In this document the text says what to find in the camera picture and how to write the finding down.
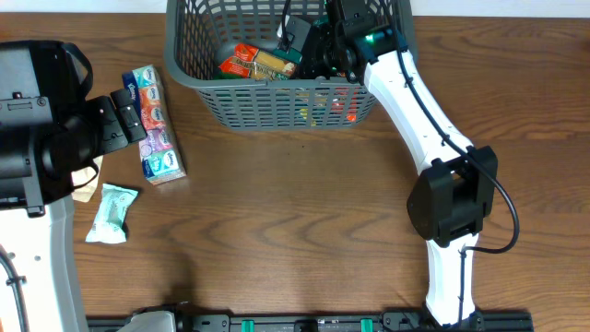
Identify green Nescafe coffee bag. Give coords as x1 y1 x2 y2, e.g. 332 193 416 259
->
220 18 333 125

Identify red spaghetti pasta pack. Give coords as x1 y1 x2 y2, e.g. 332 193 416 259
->
218 43 297 80

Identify grey plastic basket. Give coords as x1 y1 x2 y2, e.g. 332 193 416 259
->
165 0 417 130

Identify Kleenex tissue multipack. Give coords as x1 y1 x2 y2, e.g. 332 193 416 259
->
122 65 186 185

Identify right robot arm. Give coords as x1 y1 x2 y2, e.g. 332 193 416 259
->
300 1 498 327

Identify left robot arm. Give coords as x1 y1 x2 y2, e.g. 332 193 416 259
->
1 41 117 331

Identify small mint green packet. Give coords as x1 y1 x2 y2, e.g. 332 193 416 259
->
86 184 138 244

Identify beige paper pouch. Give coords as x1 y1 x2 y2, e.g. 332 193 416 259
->
72 156 103 203

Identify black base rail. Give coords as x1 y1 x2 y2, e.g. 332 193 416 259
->
87 311 535 332

